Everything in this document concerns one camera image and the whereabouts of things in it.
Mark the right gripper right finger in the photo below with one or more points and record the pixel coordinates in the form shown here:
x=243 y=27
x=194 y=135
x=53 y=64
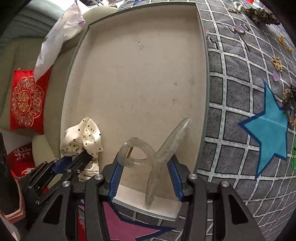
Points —
x=178 y=173

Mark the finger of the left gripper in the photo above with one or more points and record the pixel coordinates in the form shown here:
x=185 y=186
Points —
x=62 y=165
x=79 y=163

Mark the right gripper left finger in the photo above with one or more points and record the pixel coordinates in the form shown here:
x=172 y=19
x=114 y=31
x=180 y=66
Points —
x=112 y=175

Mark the clear plastic hair claw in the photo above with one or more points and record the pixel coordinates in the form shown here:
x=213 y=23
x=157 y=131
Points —
x=154 y=160

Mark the cream polka dot scrunchie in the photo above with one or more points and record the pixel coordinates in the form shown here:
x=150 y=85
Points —
x=85 y=136

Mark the green plastic bangle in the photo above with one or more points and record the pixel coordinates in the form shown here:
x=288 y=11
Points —
x=293 y=158

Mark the red printed cushion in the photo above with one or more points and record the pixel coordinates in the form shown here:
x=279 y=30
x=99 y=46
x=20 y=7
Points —
x=21 y=161

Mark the red embroidered cushion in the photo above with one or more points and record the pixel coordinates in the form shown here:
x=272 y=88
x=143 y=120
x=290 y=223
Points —
x=28 y=100

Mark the grey checked star bedspread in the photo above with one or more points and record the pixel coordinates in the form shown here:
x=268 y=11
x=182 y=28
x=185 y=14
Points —
x=249 y=140

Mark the shallow beige tray box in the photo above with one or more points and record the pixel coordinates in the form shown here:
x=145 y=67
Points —
x=137 y=73

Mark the beige leather sofa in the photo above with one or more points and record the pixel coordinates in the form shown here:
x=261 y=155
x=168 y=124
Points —
x=22 y=53

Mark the purple heart clip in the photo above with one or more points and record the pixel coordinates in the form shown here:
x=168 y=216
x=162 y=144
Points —
x=276 y=76

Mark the small black hairpins with pink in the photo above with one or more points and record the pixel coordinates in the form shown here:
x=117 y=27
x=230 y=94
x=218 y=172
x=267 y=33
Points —
x=211 y=40

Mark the white plastic bag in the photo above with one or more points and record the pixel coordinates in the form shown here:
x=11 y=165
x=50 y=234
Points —
x=67 y=27

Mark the gold flower hair clip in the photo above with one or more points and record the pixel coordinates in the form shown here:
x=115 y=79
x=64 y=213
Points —
x=276 y=61

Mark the black hairpin with purple charm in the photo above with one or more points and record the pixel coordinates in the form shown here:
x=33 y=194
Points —
x=240 y=31

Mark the gold hair claw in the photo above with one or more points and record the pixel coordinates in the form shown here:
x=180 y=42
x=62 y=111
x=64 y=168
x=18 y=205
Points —
x=281 y=40

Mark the leopard print scrunchie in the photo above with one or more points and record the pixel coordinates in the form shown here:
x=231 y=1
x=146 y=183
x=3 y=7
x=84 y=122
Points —
x=260 y=16

